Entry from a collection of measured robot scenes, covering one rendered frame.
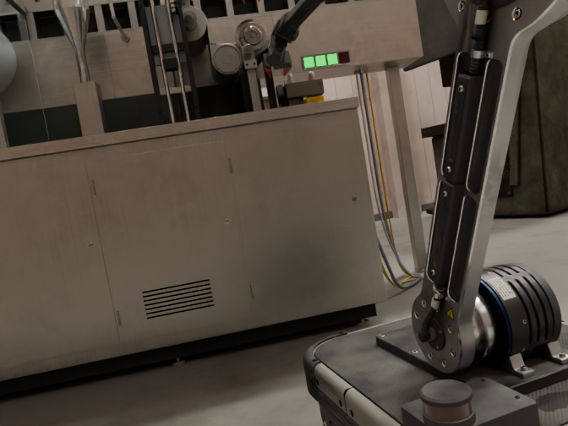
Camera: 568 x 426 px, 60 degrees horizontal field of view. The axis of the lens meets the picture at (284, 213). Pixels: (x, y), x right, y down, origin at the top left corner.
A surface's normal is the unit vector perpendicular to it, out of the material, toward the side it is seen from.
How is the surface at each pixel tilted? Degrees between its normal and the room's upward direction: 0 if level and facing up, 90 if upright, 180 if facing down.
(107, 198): 90
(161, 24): 90
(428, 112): 90
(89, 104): 90
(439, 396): 0
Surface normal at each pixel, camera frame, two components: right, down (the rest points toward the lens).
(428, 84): 0.31, 0.01
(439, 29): -0.83, 0.18
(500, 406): -0.16, -0.98
